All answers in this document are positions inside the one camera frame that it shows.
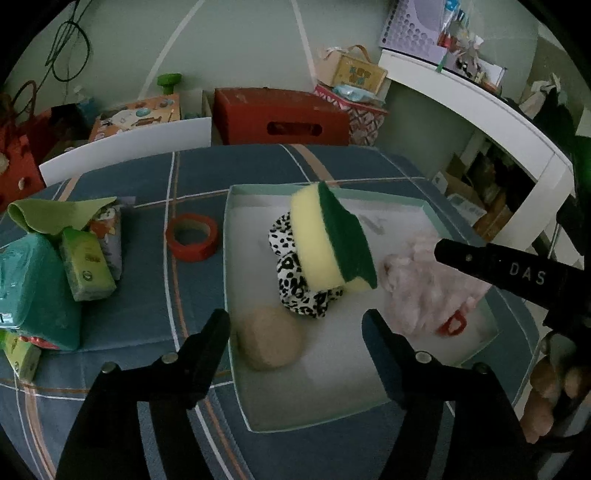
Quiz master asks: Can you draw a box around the pink fluffy sock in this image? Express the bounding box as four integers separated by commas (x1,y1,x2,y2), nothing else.
379,236,491,338

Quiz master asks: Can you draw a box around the yellow green sponge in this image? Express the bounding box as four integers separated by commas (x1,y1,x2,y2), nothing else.
290,182,378,291

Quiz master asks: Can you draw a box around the leopard print scrunchie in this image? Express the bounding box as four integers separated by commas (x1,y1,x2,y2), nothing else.
267,213,344,319

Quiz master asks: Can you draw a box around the operator hand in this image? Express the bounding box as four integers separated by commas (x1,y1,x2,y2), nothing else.
520,332,590,444

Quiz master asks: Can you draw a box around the white shelf unit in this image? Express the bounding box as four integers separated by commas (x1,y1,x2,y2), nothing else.
379,50,574,251

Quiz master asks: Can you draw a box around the teal toy box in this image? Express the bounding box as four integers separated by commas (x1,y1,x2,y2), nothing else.
0,233,80,351

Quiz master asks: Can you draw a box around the shallow green cardboard tray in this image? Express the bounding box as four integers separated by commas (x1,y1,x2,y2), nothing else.
222,181,501,434

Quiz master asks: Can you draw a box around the red tape roll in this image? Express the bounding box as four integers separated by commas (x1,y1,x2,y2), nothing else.
164,213,219,262

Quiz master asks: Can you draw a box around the cartoon snack packet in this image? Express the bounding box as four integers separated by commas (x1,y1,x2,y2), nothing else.
88,203,122,281

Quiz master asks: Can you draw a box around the yellow green cloth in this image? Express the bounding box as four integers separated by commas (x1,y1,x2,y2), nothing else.
7,197,116,236

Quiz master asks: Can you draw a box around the patterned storage basket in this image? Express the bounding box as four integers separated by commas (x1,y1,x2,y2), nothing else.
314,84,389,147

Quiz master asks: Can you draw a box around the lavender perforated basket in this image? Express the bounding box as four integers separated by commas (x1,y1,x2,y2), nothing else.
379,0,459,64

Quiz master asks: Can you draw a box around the white foam board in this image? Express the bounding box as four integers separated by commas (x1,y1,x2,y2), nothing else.
39,117,212,186

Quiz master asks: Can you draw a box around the red felt handbag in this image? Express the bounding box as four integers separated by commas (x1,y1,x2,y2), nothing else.
1,80,51,213

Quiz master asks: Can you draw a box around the plastic water bottle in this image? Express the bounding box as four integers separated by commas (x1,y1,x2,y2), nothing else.
74,85,99,127

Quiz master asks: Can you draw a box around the orange toy box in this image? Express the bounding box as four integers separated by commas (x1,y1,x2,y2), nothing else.
88,94,181,142

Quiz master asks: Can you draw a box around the red cardboard box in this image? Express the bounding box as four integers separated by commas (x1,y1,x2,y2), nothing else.
212,87,349,146

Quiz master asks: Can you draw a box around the green dumbbell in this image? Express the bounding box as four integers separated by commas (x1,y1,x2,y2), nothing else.
156,73,182,95

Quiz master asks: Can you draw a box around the black wall cable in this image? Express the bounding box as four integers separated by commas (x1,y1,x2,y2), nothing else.
43,0,93,84

